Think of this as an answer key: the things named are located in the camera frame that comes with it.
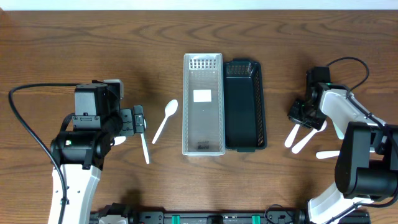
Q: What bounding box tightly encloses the white plastic spoon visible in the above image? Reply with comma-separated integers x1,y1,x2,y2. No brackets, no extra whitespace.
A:
291,121,327,154

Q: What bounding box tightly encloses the white plastic fork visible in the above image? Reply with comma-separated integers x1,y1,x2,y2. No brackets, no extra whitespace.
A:
284,124,300,148

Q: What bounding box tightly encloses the mint green plastic fork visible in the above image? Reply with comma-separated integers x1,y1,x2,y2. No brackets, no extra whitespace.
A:
333,123,345,140

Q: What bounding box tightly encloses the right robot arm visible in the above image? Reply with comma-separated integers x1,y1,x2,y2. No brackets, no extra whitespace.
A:
288,67,397,223

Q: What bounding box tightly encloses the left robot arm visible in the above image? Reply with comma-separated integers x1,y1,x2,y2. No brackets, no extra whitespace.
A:
49,79,146,223

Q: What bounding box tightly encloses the white utensil under right arm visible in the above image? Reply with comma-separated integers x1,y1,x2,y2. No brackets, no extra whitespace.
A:
316,151,340,159

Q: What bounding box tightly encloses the white spoon under left arm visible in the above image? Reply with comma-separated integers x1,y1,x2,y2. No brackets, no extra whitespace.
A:
114,136,126,146

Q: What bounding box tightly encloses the white spoon near left gripper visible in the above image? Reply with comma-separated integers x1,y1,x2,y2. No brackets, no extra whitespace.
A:
152,100,178,144

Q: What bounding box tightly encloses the white label in basket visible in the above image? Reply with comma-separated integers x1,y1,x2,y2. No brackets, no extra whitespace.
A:
193,90,211,103

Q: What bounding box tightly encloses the dark green mesh basket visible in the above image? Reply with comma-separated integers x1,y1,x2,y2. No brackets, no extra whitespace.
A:
223,58,267,152

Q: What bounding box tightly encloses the clear plastic mesh basket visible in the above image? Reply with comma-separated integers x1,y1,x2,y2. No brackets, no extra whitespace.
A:
182,53,226,156

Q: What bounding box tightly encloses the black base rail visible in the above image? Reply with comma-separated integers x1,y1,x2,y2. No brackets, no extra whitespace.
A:
90,202,373,224

